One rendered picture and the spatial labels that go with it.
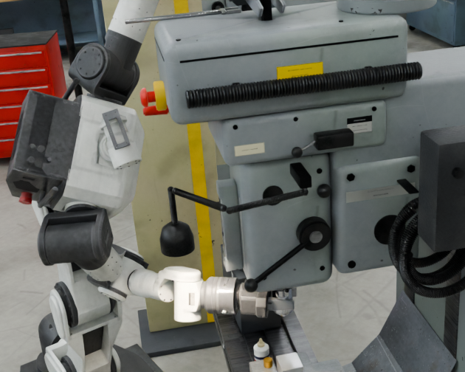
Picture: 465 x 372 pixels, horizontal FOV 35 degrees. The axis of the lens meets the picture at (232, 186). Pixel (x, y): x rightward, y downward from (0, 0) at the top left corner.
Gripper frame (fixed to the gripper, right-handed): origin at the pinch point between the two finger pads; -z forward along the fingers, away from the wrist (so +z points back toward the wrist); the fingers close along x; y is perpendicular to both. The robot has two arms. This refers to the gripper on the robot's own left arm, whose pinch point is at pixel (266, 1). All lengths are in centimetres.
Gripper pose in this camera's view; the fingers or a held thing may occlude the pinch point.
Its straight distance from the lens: 149.2
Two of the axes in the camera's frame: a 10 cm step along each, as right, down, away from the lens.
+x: -9.1, 2.3, -3.4
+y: 1.4, -6.2, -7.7
